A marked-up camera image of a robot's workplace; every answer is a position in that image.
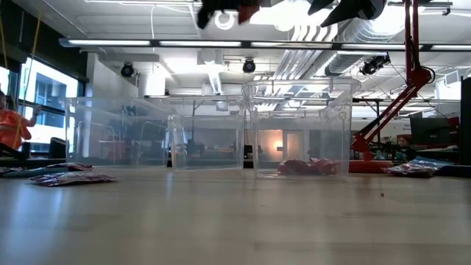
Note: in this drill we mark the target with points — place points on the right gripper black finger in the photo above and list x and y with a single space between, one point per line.
347 15
319 5

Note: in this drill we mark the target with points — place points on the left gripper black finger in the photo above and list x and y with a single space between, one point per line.
207 16

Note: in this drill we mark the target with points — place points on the silver purple candy bag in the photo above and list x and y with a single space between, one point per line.
410 170

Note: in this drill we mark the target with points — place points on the black chair back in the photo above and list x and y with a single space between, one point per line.
58 148

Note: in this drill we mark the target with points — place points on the black vertical post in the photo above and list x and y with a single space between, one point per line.
466 121

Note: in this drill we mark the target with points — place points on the black monitor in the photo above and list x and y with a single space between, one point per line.
434 130

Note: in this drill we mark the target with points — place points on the black ceiling spotlight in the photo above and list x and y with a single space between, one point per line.
249 66
372 65
127 70

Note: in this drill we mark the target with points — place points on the red articulated stand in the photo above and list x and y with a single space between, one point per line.
414 77

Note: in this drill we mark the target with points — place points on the long ceiling light bar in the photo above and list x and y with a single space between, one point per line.
198 43

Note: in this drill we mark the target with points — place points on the window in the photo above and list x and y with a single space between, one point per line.
48 103

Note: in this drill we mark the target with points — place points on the silver ventilation duct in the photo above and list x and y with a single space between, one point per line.
349 62

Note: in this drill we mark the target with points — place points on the person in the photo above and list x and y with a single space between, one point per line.
13 129

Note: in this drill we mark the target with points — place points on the clear plastic bin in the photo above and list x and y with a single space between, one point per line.
301 140
117 132
208 143

